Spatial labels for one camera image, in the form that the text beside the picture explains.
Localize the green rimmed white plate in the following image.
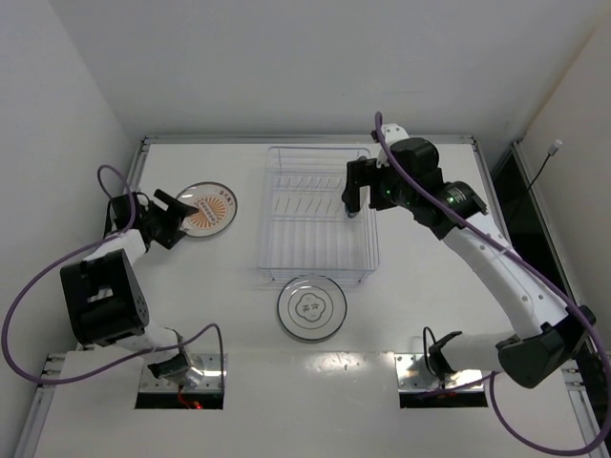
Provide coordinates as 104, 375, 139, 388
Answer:
342, 184, 368, 219

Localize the orange sunburst plate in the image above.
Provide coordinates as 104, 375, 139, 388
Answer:
177, 181, 238, 239

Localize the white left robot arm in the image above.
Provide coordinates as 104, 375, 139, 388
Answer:
60, 190, 198, 387

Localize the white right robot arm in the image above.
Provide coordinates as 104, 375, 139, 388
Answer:
342, 137, 586, 388

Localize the black rimmed clover plate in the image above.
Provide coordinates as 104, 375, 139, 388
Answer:
276, 276, 348, 343

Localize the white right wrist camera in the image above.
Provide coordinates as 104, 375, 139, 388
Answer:
370, 123, 410, 146

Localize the clear wire dish rack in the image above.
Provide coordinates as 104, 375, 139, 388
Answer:
258, 146, 380, 284

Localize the black wall cable with plug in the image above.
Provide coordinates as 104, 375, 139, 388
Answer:
527, 138, 563, 190

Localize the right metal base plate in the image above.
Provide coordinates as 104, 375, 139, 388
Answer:
394, 353, 484, 393

